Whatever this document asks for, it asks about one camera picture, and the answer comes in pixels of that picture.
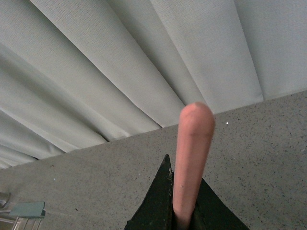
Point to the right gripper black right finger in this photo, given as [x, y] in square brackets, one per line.
[211, 213]

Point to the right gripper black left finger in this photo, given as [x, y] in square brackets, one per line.
[156, 210]

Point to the pink chopstick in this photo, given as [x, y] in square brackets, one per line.
[195, 132]

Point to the green metal dish rack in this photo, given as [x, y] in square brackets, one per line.
[20, 216]

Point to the white pleated curtain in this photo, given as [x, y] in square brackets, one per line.
[78, 73]

